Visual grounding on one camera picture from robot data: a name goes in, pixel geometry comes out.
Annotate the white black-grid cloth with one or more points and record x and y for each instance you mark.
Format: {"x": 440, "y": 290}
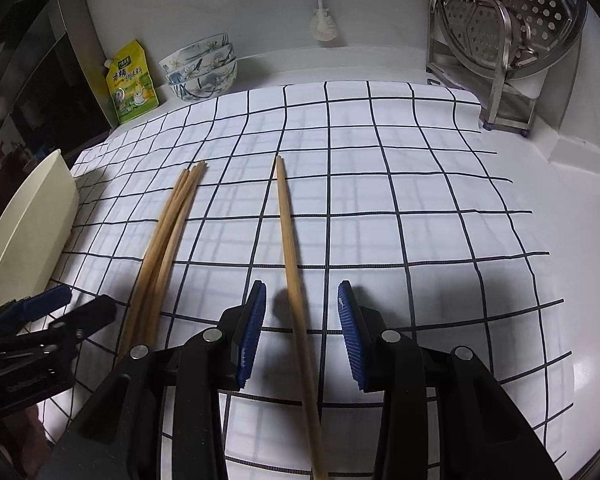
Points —
{"x": 380, "y": 210}

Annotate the perforated steel steamer plate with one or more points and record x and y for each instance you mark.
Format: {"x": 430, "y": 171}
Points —
{"x": 530, "y": 5}

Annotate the cream round pan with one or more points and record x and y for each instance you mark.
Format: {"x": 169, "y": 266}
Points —
{"x": 25, "y": 230}

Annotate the blue floral bowl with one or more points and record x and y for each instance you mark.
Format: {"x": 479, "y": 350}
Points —
{"x": 195, "y": 55}
{"x": 217, "y": 71}
{"x": 205, "y": 91}

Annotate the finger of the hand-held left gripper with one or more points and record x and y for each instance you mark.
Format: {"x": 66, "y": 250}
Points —
{"x": 90, "y": 317}
{"x": 40, "y": 302}

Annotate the steel dish rack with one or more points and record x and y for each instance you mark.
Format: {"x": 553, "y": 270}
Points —
{"x": 505, "y": 117}

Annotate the bundle of wooden chopsticks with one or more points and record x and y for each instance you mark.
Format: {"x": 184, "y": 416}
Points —
{"x": 156, "y": 260}

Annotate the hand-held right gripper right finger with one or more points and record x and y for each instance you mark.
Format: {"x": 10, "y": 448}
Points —
{"x": 355, "y": 345}

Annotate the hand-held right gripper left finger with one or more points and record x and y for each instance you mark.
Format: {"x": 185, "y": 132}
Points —
{"x": 250, "y": 345}

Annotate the yellow seasoning pouch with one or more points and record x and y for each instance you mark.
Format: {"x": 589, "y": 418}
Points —
{"x": 132, "y": 90}

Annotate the range hood with black glass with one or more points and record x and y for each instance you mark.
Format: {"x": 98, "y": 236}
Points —
{"x": 40, "y": 60}

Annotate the tan wooden chopstick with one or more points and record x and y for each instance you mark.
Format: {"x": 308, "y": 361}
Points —
{"x": 292, "y": 260}
{"x": 150, "y": 260}
{"x": 169, "y": 260}
{"x": 163, "y": 260}

